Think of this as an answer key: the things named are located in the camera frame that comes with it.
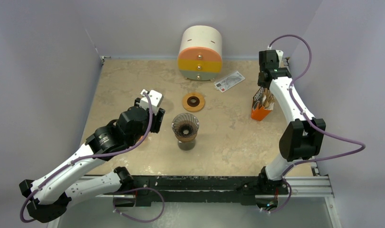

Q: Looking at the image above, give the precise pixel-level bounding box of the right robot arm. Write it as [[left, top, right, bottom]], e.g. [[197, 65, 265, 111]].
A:
[[258, 50, 326, 193]]

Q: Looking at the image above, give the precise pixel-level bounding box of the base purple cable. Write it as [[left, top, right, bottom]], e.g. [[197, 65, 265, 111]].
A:
[[259, 179, 292, 215], [112, 186, 166, 223]]

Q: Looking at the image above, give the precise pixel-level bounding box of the light wooden ring coaster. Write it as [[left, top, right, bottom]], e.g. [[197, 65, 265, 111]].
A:
[[182, 92, 205, 113]]

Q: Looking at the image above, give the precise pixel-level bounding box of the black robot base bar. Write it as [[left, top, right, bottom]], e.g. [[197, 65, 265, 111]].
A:
[[114, 175, 289, 207]]

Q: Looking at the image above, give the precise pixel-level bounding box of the white printed packet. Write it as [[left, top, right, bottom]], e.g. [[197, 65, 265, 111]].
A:
[[214, 71, 245, 93]]

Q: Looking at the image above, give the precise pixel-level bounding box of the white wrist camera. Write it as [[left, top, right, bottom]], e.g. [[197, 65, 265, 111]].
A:
[[267, 46, 285, 68], [139, 89, 164, 113]]

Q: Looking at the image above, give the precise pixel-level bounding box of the glass carafe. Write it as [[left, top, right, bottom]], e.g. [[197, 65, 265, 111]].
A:
[[178, 139, 196, 151]]

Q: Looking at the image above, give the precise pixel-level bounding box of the base left purple cable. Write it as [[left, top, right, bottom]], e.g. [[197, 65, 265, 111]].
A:
[[112, 186, 166, 223]]

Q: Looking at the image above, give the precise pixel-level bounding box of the base right purple cable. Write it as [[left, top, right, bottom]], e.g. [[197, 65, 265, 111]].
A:
[[259, 179, 292, 215]]

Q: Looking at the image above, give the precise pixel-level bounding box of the orange coffee filter box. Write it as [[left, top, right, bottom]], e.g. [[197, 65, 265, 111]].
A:
[[250, 87, 275, 121]]

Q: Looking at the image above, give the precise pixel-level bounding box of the round three-drawer storage box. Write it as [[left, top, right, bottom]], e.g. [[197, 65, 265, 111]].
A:
[[177, 25, 222, 81]]

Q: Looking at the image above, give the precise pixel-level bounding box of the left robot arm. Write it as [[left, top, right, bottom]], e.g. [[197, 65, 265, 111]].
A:
[[19, 94, 165, 223]]

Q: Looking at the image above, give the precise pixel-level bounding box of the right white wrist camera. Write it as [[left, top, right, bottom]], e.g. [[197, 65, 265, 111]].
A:
[[267, 46, 285, 68]]

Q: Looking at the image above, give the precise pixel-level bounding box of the dark brown wooden ring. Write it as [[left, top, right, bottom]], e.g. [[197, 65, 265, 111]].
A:
[[174, 133, 198, 143]]

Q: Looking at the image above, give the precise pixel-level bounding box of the clear glass dripper cone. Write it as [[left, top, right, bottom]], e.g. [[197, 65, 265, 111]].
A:
[[172, 113, 200, 142]]

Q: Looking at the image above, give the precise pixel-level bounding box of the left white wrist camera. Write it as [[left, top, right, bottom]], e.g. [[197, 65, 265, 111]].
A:
[[139, 89, 164, 113]]

